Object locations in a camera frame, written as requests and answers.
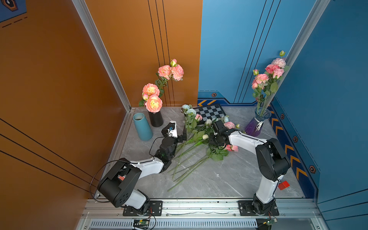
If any bunch of pink flowers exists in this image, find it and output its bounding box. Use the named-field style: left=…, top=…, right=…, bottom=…
left=168, top=104, right=240, bottom=192

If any pink double bloom stem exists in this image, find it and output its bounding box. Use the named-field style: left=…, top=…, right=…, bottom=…
left=252, top=70, right=271, bottom=116

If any peach double bloom stem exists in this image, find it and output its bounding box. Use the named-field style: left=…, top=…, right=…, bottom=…
left=155, top=59, right=184, bottom=97

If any pink rose stem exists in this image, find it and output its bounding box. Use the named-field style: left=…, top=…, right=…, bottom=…
left=268, top=68, right=284, bottom=106
left=264, top=64, right=279, bottom=109

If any pale pink carnation stem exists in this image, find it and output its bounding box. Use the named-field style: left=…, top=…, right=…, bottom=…
left=271, top=50, right=287, bottom=69

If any large peach bloom stem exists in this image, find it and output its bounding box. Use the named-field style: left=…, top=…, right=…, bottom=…
left=139, top=83, right=163, bottom=113

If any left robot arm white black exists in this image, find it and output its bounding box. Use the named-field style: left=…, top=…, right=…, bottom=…
left=97, top=121, right=187, bottom=214

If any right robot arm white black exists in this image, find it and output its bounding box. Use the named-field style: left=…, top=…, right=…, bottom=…
left=209, top=121, right=291, bottom=217

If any teal ceramic vase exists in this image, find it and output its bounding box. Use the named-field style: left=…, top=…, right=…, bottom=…
left=133, top=113, right=153, bottom=141

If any black cylindrical vase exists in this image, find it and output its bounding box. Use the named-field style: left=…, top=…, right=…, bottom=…
left=149, top=111, right=163, bottom=127

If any blue purple glass vase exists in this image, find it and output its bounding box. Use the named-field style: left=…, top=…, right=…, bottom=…
left=245, top=108, right=271, bottom=137

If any black white chessboard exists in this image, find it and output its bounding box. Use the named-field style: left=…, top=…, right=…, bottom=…
left=194, top=104, right=226, bottom=123

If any left green circuit board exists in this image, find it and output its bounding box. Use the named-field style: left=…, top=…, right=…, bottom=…
left=132, top=219, right=150, bottom=230

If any green circuit board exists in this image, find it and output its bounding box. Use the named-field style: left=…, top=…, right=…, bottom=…
left=132, top=219, right=150, bottom=230
left=263, top=218, right=278, bottom=226

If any red block right side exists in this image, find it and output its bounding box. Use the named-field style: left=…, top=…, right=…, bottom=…
left=278, top=181, right=290, bottom=190

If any right green circuit board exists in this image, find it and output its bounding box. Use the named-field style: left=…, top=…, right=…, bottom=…
left=263, top=218, right=278, bottom=226

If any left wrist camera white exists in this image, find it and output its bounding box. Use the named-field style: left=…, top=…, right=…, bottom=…
left=162, top=121, right=178, bottom=138

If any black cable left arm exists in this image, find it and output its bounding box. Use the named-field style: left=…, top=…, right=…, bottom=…
left=90, top=136, right=164, bottom=204

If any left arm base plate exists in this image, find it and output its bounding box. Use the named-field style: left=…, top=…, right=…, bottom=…
left=123, top=200, right=163, bottom=217

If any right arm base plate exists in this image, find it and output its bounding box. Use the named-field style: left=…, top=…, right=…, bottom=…
left=238, top=199, right=279, bottom=217

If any aluminium front rail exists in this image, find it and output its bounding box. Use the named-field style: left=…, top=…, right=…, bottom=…
left=81, top=197, right=322, bottom=219

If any right aluminium corner post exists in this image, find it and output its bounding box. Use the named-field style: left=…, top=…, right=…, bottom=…
left=277, top=0, right=330, bottom=91

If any aluminium corner post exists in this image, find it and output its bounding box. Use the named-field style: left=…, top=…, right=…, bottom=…
left=72, top=0, right=131, bottom=113
left=277, top=0, right=330, bottom=91

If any left aluminium corner post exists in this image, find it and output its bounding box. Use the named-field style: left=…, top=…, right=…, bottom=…
left=72, top=0, right=131, bottom=113

